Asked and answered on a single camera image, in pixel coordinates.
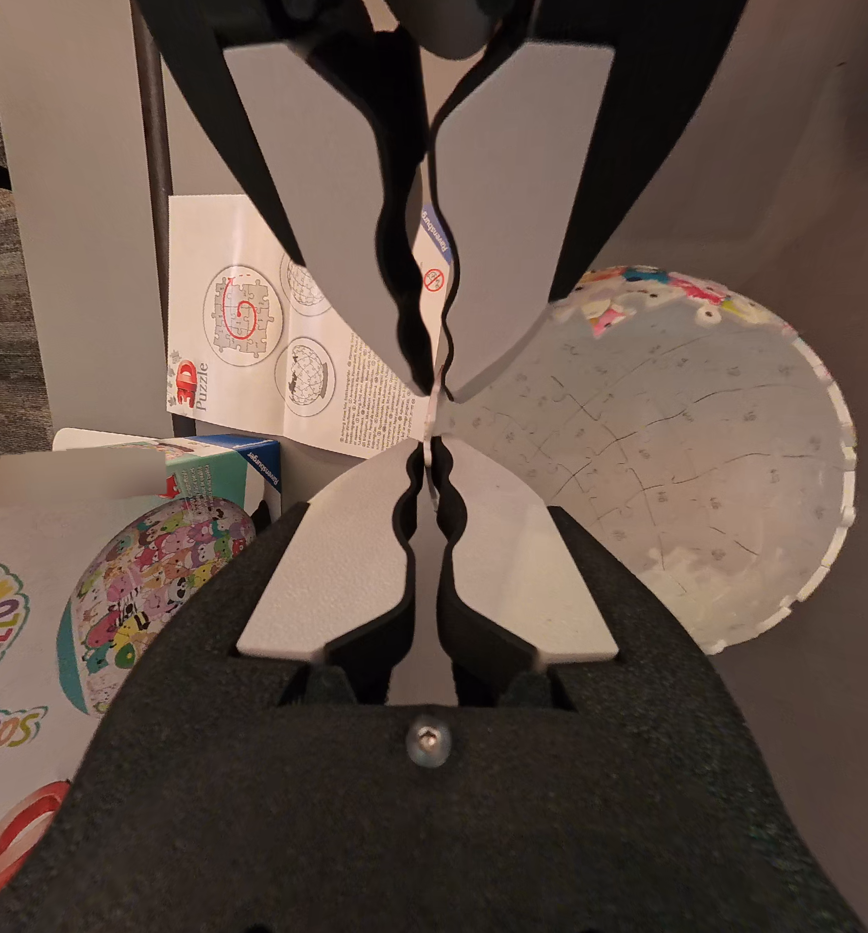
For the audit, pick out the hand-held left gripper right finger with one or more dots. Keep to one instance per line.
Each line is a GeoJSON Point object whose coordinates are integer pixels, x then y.
{"type": "Point", "coordinates": [521, 568]}

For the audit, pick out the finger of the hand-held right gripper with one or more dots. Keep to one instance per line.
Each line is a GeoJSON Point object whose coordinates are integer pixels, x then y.
{"type": "Point", "coordinates": [521, 182]}
{"type": "Point", "coordinates": [317, 160]}

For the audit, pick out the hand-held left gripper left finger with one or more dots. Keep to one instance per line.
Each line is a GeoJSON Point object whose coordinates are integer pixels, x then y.
{"type": "Point", "coordinates": [332, 568]}

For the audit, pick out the white puzzle piece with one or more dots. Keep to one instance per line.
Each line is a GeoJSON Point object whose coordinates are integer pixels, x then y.
{"type": "Point", "coordinates": [430, 430]}

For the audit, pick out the partly built puzzle ball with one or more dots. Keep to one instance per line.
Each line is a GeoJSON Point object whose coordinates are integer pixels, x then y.
{"type": "Point", "coordinates": [696, 474]}

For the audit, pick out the printed puzzle box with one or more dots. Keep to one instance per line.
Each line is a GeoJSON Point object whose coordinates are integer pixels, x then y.
{"type": "Point", "coordinates": [149, 568]}

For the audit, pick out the folded instruction leaflet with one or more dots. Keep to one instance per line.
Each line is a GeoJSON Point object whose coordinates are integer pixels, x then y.
{"type": "Point", "coordinates": [222, 240]}

